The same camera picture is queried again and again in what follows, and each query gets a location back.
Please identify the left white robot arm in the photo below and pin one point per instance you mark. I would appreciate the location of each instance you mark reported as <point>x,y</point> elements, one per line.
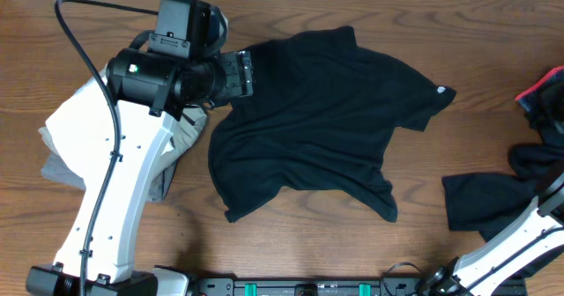
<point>115,146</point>

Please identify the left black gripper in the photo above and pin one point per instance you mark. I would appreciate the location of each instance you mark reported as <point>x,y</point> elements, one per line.
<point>237,68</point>

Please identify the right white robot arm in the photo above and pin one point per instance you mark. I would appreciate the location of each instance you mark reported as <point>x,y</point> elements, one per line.
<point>520,215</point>

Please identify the black shorts red waistband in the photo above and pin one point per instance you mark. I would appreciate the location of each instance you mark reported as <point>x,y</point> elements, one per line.
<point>488,202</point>

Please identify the black t-shirt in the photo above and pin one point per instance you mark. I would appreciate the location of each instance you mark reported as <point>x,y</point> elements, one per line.
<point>322,113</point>

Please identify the beige folded cloth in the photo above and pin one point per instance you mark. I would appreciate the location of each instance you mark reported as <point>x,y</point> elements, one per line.
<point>185,134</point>

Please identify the white folded cloth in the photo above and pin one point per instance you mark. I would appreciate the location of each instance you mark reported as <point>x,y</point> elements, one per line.
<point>85,126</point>

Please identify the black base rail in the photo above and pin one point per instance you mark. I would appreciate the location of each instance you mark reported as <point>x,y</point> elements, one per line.
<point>224,286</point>

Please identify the grey folded cloth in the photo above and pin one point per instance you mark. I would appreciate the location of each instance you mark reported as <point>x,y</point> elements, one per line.
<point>55,168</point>

